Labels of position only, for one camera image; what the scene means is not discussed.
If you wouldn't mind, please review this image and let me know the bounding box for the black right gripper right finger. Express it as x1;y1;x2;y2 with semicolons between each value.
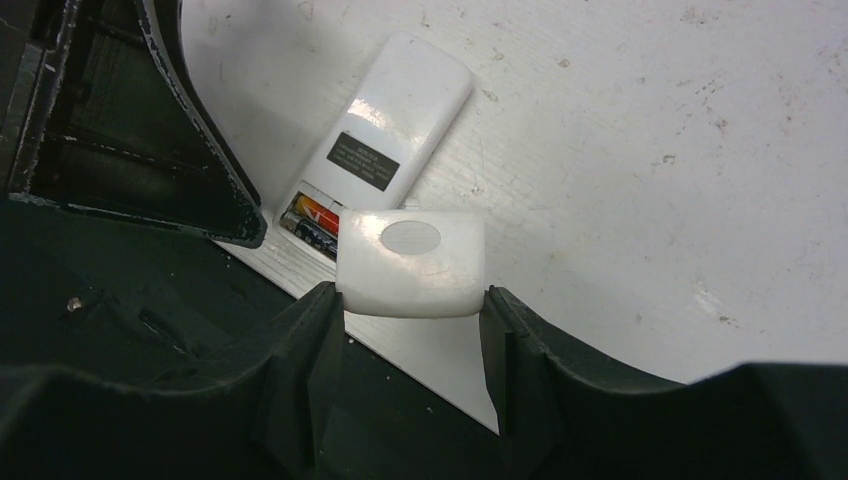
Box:
479;286;847;479

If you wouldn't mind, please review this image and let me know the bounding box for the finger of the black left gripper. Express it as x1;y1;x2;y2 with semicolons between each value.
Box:
1;0;267;248

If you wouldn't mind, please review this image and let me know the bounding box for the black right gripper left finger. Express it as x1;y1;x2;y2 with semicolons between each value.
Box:
1;282;345;479

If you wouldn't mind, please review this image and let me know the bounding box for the white battery compartment cover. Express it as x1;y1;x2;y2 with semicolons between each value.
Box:
335;209;485;318

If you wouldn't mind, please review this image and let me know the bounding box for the red orange battery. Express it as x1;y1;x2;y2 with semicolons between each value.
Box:
293;194;339;236

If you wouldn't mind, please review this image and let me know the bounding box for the white red remote control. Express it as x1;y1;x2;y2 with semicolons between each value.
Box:
275;32;473;228

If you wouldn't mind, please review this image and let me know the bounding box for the black silver battery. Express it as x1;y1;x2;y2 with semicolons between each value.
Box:
280;212;337;261

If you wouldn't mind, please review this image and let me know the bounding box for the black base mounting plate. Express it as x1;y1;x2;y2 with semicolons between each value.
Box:
1;202;502;479

